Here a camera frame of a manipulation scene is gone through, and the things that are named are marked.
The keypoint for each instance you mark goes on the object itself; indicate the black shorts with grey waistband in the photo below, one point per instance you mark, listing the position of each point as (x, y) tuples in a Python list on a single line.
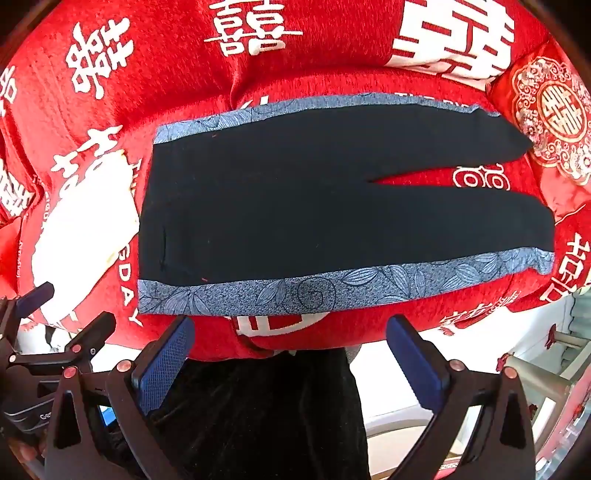
[(300, 207)]

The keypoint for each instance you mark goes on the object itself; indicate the person's left hand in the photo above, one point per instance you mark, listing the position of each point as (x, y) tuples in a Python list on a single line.
[(23, 457)]

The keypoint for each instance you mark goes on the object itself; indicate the person's black clothing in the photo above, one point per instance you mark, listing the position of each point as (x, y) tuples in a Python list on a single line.
[(258, 415)]

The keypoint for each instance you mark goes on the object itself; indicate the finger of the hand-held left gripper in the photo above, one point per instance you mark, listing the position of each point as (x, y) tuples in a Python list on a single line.
[(94, 330), (37, 297)]

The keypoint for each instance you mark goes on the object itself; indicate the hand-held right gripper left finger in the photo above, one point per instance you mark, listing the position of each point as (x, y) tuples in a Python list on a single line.
[(167, 364)]

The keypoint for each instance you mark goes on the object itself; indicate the red printed blanket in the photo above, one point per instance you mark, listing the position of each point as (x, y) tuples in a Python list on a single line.
[(184, 69)]

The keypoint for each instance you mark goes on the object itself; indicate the white sheet with red flowers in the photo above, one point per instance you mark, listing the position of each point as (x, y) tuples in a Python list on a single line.
[(461, 350)]

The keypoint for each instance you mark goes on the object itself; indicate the red embroidered cushion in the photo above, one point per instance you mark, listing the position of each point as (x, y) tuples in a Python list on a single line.
[(554, 106)]

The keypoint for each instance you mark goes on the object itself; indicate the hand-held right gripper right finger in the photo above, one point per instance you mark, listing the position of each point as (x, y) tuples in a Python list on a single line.
[(415, 364)]

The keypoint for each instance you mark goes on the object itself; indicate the grey metal frame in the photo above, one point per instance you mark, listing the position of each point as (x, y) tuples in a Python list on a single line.
[(549, 374)]

